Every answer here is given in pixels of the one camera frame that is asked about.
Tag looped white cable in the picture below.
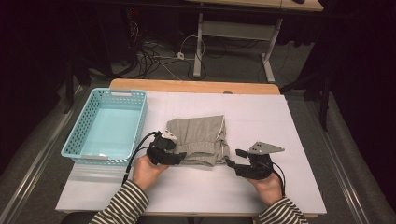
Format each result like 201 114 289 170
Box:
179 34 206 62

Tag person's left hand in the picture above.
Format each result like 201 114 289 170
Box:
132 154 171 192

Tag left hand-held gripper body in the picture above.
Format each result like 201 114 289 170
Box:
146 130 179 166

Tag desk with white metal legs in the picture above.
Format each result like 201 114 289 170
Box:
186 0 325 84

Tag metal floor rail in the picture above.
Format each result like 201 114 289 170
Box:
304 97 372 224
0 85 92 224

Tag grey shorts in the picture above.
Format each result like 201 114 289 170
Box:
164 114 232 167

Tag person's right hand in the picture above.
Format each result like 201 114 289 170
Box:
246 173 284 207

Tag light blue plastic basket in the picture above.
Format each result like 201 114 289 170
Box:
60 87 149 166

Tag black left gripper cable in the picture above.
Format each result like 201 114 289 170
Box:
121 131 161 186

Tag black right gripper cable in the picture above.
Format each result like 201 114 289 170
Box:
261 160 287 198

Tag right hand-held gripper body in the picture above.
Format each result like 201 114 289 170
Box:
233 141 286 181

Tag dark computer case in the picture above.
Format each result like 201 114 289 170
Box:
99 7 139 68

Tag bundle of black cables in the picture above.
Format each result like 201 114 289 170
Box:
127 18 208 81

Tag black stand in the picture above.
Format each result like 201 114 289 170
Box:
279 46 332 133
62 59 92 115

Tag straight white cable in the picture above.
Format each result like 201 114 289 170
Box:
136 50 182 81

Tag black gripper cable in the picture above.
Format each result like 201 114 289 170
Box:
261 160 287 198
121 131 161 186

